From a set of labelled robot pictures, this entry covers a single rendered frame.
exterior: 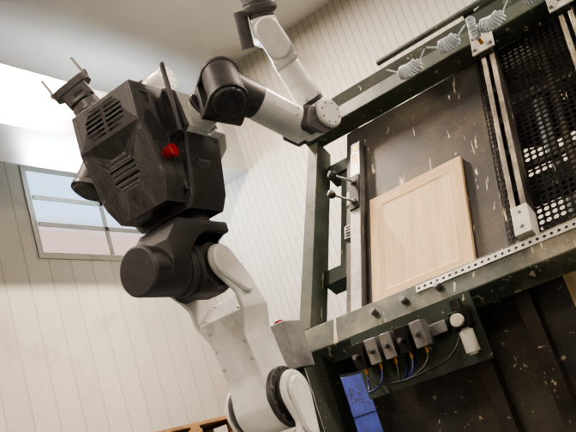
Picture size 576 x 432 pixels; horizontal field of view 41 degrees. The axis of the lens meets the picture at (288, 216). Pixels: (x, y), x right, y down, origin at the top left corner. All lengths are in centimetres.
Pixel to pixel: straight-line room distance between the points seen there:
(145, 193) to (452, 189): 160
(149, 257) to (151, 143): 26
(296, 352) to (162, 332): 417
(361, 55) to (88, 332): 326
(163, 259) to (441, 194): 165
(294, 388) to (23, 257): 459
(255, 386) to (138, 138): 62
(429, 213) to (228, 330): 144
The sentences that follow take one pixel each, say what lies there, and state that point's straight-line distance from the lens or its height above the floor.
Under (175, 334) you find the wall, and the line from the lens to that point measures 706.
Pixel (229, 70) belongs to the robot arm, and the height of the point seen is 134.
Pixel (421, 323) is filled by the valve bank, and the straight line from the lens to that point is 268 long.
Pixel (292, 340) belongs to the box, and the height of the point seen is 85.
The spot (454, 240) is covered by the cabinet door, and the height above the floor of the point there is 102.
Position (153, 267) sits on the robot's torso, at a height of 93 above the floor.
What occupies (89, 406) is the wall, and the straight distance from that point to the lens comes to 617.
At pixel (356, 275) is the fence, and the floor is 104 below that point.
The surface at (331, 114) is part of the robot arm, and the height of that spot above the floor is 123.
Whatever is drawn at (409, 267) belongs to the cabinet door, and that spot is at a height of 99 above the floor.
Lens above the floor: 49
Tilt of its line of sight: 16 degrees up
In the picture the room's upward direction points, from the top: 18 degrees counter-clockwise
